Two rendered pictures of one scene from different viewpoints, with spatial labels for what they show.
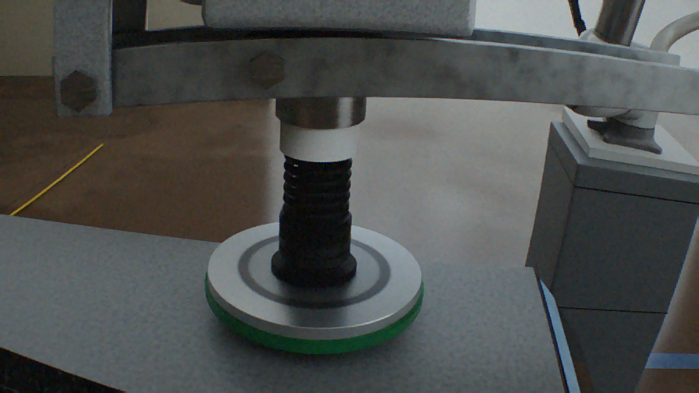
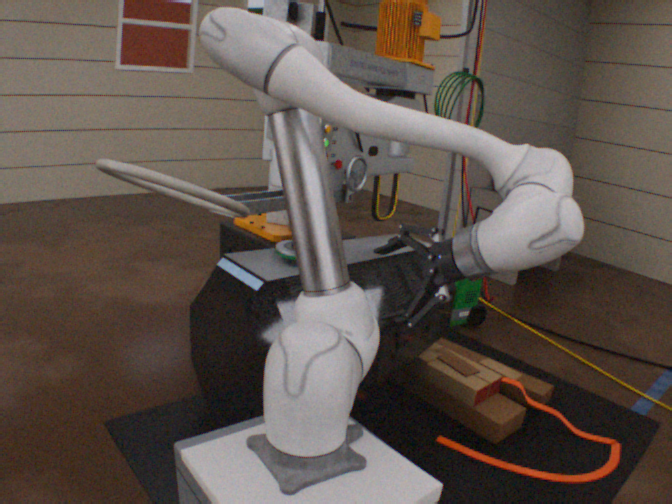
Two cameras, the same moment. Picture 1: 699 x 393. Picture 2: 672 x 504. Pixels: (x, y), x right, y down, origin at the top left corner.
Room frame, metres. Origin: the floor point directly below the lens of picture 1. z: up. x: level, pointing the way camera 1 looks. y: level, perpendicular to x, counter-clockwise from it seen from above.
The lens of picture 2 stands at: (1.96, -1.30, 1.48)
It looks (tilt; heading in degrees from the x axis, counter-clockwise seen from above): 17 degrees down; 133
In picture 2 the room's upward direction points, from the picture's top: 5 degrees clockwise
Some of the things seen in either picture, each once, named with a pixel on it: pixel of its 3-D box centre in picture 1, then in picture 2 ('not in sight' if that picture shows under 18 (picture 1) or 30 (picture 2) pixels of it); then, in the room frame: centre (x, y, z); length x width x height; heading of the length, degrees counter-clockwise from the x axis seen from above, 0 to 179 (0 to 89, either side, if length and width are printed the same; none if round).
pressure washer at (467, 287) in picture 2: not in sight; (463, 266); (0.29, 1.86, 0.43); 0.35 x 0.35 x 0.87; 71
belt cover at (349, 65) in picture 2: not in sight; (364, 74); (0.46, 0.38, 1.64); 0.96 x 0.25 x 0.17; 100
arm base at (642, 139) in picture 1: (622, 127); (314, 441); (1.42, -0.74, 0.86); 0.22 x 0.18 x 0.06; 77
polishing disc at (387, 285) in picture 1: (313, 271); (301, 247); (0.52, 0.03, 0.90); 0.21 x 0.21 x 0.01
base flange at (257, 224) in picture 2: not in sight; (287, 224); (-0.24, 0.59, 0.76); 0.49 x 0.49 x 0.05; 86
